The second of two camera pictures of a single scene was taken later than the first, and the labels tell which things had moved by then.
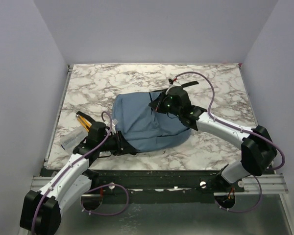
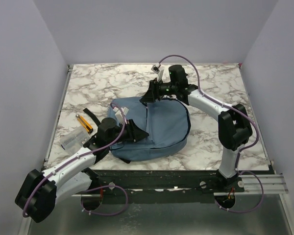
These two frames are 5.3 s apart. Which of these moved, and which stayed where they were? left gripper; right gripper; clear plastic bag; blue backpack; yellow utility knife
Moved: left gripper; blue backpack; right gripper
Stayed: yellow utility knife; clear plastic bag
